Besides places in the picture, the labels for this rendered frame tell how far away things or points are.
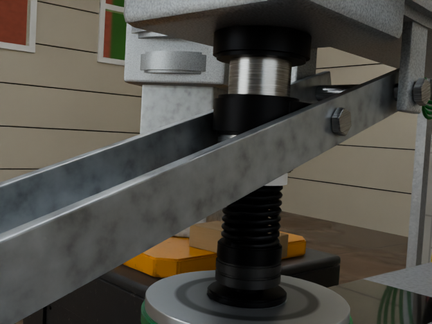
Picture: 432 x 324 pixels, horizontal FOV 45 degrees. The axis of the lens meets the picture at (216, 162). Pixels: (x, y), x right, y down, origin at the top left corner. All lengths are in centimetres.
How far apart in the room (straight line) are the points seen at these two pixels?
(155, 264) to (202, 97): 42
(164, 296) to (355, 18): 33
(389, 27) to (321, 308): 29
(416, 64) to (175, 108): 73
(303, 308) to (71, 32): 651
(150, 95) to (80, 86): 561
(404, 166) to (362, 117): 577
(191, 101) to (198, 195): 88
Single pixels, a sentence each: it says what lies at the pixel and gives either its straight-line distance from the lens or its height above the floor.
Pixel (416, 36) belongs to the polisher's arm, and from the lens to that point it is 68.
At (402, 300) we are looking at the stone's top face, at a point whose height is 84.
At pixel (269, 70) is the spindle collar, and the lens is 52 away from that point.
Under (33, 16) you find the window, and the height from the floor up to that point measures 230.
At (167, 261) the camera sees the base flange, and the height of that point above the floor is 78.
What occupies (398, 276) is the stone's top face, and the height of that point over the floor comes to 84.
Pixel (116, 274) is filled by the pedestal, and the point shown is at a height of 74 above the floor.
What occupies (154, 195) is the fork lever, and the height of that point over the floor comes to 99.
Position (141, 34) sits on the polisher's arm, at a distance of 130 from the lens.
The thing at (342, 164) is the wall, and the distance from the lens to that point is 687.
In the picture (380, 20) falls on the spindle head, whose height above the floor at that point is 115.
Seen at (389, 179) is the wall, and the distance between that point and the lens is 648.
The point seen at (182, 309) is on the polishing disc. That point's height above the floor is 87.
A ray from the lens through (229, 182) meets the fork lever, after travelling 42.
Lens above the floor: 104
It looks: 3 degrees down
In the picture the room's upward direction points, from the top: 3 degrees clockwise
